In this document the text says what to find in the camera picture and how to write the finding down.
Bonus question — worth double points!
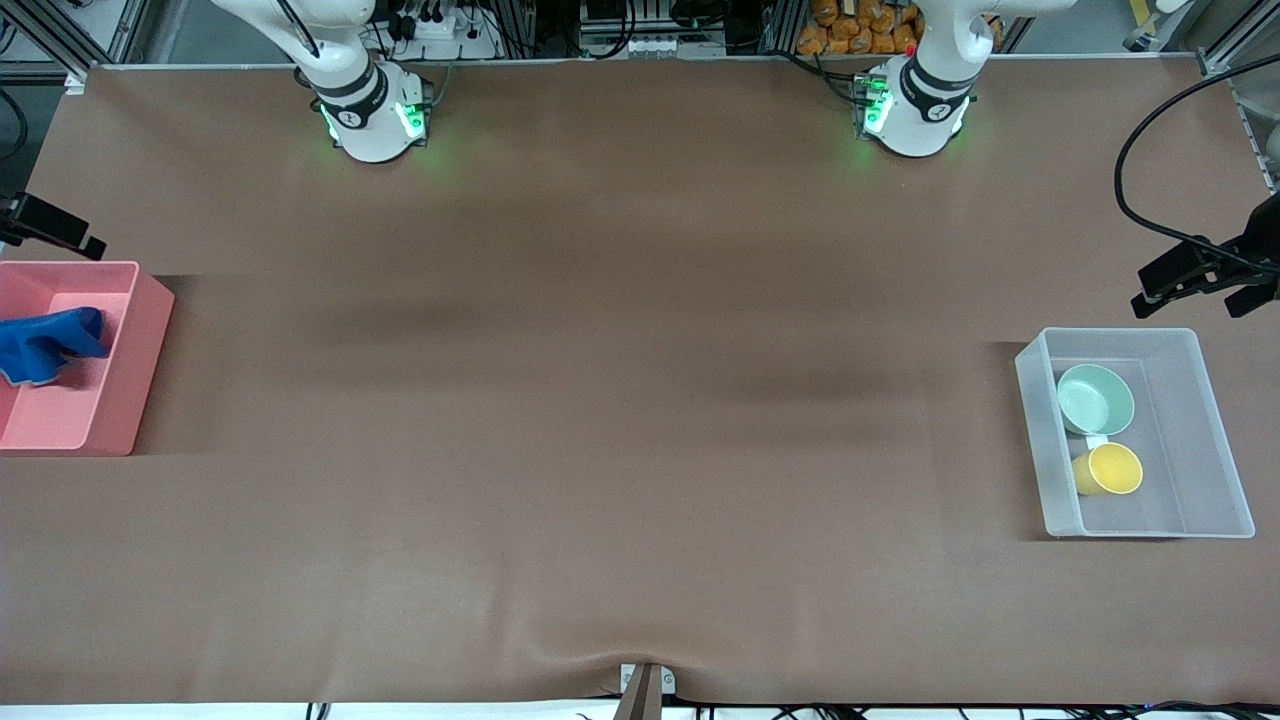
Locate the clear plastic bin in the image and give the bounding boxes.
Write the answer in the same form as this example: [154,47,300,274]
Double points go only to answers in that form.
[1015,327,1256,541]

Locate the blue cloth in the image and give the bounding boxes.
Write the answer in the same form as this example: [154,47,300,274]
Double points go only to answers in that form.
[0,307,109,388]

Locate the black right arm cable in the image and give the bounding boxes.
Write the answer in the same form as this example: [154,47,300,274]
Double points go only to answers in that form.
[0,88,28,163]

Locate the light green bowl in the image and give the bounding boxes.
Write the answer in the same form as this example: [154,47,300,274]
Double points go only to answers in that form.
[1057,363,1136,437]

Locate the large white power strip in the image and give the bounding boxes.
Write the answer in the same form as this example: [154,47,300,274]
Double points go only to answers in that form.
[372,8,501,61]

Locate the small white power strip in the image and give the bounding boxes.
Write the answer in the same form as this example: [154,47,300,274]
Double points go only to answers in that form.
[618,36,701,59]

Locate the aluminium frame profile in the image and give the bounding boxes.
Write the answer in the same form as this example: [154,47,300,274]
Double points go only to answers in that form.
[0,0,151,79]

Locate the yellow cup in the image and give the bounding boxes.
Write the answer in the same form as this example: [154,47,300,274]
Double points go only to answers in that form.
[1072,442,1144,497]

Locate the pink plastic bin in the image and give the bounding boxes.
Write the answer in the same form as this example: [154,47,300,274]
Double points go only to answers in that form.
[0,260,176,458]

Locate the orange snack bags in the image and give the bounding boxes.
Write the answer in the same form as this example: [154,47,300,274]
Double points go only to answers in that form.
[797,0,921,57]

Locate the brown table cover mat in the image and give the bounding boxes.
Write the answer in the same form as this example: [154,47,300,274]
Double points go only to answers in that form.
[0,55,1280,706]

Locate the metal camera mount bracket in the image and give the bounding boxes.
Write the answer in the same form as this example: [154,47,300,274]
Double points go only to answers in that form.
[612,662,677,720]

